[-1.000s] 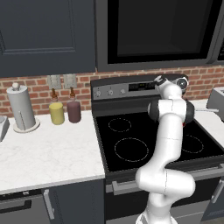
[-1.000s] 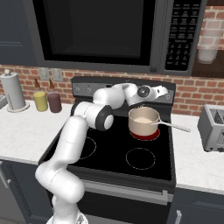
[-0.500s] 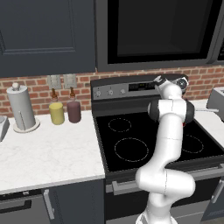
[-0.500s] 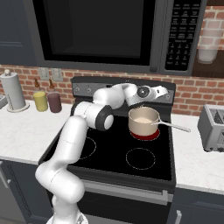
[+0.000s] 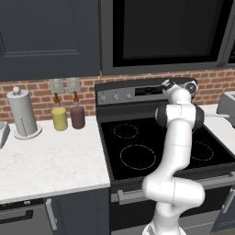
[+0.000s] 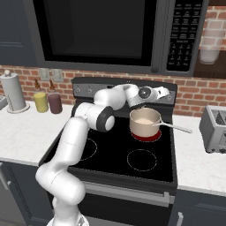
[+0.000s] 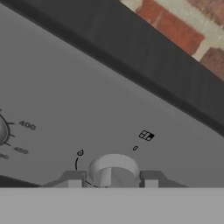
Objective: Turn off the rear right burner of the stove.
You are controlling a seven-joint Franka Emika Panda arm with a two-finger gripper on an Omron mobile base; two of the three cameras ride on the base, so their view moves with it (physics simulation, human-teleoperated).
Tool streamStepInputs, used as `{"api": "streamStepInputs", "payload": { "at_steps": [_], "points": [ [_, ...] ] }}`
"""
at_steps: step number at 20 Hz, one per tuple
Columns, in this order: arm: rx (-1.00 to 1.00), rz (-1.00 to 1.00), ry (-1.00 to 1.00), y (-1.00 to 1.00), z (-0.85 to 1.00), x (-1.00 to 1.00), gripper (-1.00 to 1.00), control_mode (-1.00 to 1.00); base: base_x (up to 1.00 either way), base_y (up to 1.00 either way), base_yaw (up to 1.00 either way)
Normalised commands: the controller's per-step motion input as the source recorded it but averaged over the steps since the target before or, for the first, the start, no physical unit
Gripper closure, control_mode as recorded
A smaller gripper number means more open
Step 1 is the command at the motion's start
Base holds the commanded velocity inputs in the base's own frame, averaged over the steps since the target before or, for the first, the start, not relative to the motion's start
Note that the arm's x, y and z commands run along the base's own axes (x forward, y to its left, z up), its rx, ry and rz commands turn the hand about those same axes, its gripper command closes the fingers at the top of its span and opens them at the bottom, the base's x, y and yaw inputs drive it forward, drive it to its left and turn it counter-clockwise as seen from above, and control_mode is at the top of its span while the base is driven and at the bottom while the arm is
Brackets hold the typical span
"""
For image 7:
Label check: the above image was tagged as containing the grey stove with control panel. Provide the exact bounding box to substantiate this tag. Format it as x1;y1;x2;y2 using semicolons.
0;0;224;189

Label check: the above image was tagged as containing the grey round oven temperature knob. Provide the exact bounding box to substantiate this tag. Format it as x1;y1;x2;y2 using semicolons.
0;114;10;147

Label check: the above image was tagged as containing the grey round burner knob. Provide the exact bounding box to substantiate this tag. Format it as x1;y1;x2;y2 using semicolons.
87;153;140;189

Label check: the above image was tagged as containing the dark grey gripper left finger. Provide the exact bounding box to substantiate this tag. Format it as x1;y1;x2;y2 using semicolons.
43;170;88;189

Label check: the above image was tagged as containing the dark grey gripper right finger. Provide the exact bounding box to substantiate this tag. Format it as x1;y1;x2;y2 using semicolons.
138;171;187;189

